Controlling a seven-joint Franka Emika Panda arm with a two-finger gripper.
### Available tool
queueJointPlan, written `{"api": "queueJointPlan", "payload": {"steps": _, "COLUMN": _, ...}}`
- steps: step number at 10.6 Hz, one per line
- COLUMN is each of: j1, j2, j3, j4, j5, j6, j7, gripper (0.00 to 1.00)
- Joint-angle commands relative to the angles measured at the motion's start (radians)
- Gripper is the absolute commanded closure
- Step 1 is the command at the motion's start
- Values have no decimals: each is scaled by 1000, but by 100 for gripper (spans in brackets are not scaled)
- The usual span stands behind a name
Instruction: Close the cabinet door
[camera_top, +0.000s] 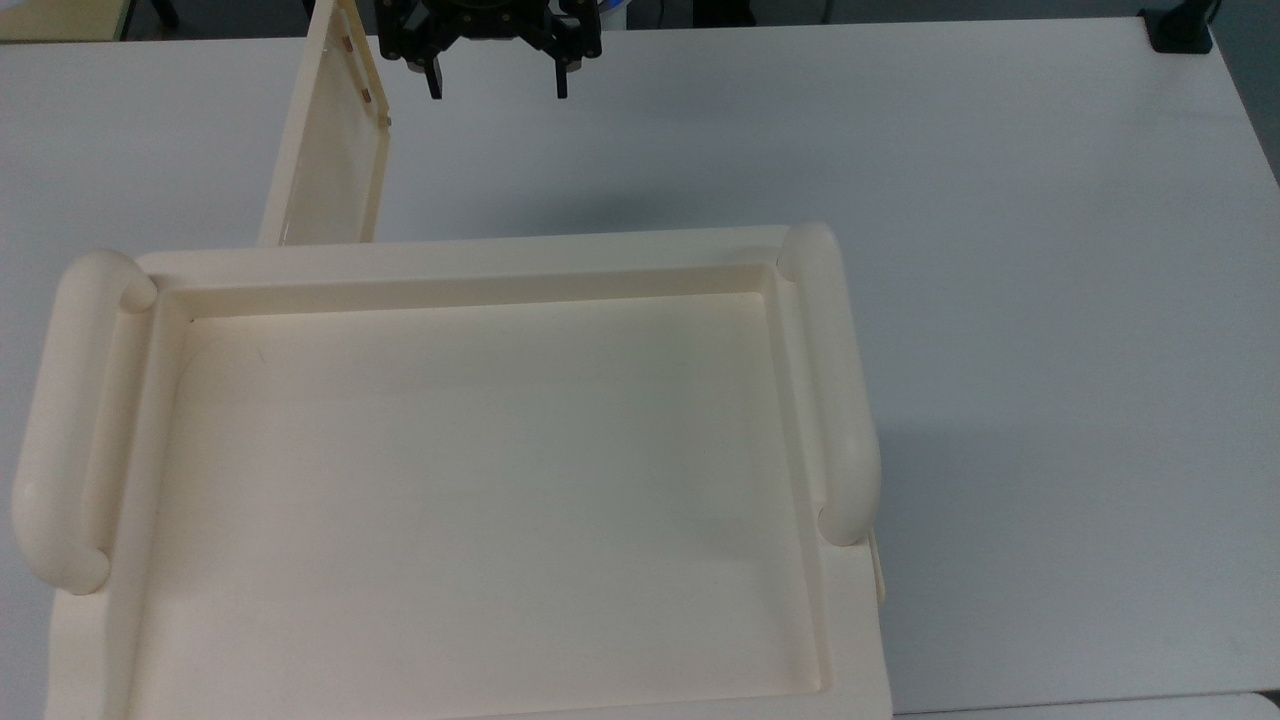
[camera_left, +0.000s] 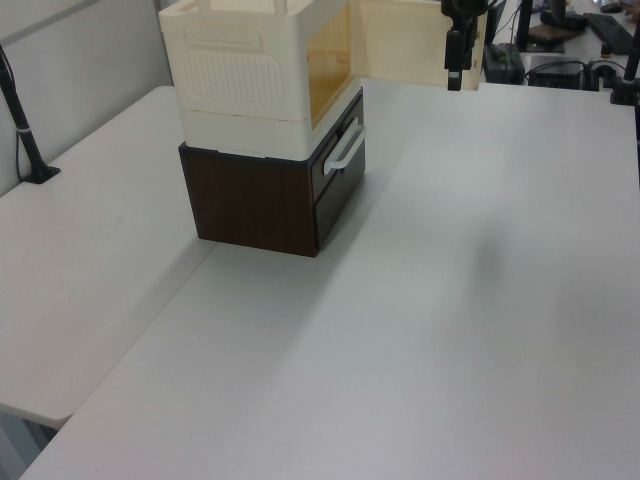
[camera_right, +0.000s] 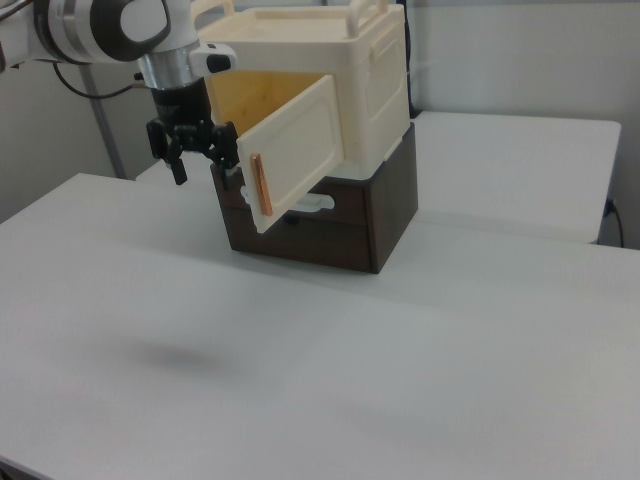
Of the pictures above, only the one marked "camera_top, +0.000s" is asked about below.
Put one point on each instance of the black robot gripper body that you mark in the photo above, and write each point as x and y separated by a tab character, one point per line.
490	18

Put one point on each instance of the black table clamp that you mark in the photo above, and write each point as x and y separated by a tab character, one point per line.
1180	25

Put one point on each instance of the blue white object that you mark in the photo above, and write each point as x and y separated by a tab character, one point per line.
612	10

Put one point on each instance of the cream cabinet door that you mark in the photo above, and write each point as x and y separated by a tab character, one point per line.
330	150

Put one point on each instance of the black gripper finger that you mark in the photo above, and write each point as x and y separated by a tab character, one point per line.
561	78
434	78

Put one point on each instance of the yellow wooden table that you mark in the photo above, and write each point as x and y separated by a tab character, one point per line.
60	15

